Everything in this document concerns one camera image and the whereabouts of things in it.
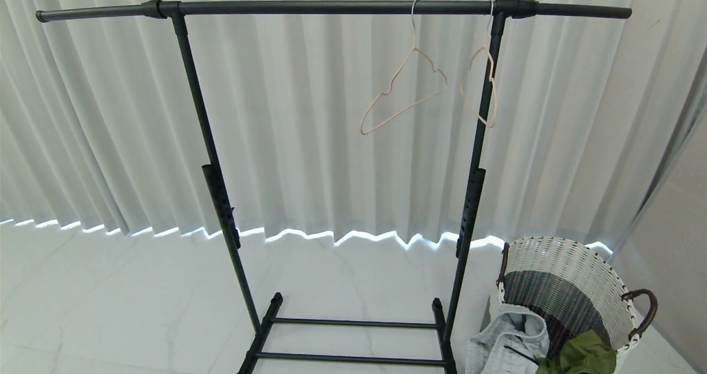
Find white curtain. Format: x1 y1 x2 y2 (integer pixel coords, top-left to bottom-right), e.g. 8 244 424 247
0 0 707 253

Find green shirt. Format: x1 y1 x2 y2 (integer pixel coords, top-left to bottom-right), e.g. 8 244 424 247
536 330 618 374

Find black clothes rack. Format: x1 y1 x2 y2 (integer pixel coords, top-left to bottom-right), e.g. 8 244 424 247
35 0 633 374

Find pink clothes hanger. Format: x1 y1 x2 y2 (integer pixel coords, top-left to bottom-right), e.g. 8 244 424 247
460 0 498 129
360 0 449 136

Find pale grey shorts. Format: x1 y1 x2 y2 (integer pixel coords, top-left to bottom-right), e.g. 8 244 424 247
466 303 551 374

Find white laundry basket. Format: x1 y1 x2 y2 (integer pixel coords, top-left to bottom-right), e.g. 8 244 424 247
495 236 658 374

